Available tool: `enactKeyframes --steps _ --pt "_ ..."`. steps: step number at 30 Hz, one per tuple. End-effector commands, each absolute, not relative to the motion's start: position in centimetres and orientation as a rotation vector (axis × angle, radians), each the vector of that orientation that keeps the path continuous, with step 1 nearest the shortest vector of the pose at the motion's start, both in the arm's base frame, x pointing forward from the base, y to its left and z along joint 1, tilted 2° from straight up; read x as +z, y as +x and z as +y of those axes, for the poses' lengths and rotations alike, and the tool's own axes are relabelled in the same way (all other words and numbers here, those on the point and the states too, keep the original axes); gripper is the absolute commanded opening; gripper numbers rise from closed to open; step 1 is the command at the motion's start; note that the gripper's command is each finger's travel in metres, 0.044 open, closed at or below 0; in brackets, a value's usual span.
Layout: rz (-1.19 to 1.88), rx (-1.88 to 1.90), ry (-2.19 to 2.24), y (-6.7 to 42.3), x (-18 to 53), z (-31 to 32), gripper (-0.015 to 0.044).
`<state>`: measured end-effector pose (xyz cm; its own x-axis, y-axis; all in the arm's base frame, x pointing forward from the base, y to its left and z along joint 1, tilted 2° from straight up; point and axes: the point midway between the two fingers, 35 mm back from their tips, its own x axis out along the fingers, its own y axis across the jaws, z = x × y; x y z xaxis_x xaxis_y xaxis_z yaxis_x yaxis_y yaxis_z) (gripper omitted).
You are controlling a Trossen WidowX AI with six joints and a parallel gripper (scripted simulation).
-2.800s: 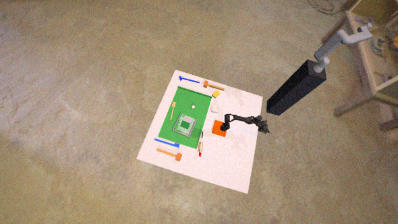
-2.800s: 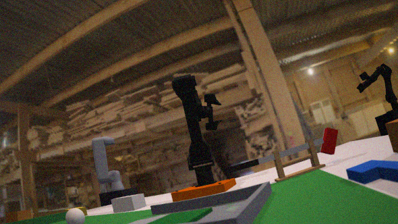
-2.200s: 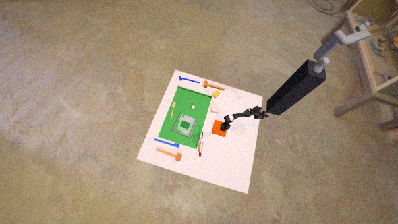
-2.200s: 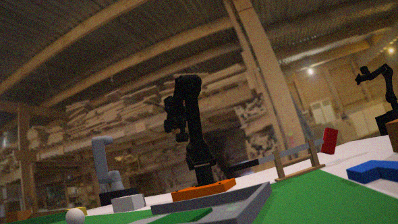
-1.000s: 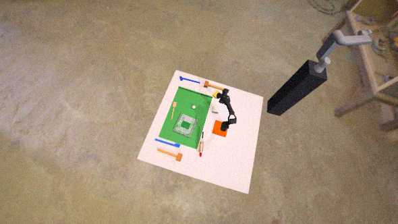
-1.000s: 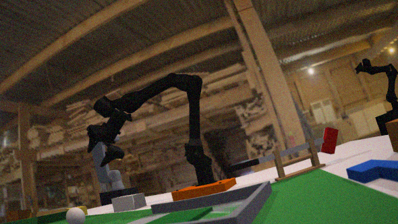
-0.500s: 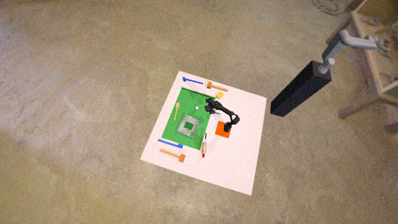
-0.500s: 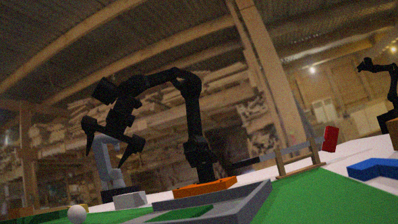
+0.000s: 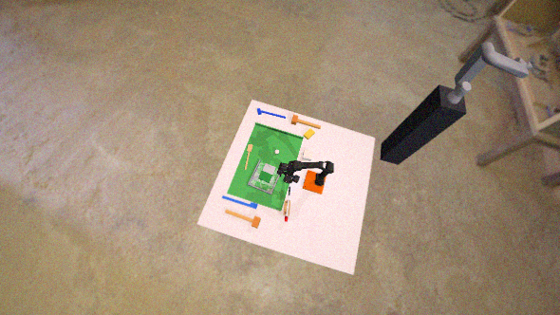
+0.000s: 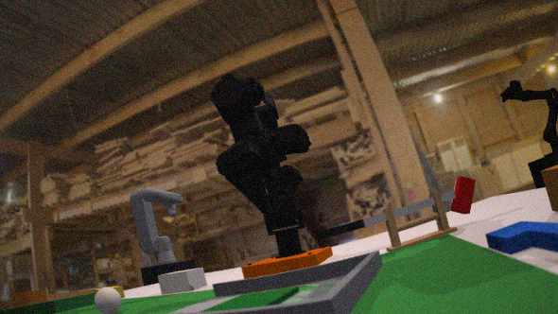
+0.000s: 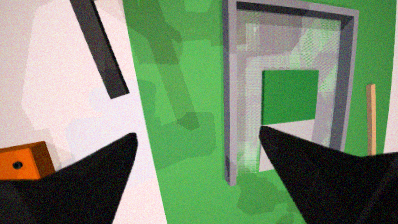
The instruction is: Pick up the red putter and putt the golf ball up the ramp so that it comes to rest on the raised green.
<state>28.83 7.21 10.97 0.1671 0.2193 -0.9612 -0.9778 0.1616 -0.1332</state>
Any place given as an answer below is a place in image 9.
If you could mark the yellow cube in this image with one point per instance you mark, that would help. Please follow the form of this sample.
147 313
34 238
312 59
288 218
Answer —
309 134

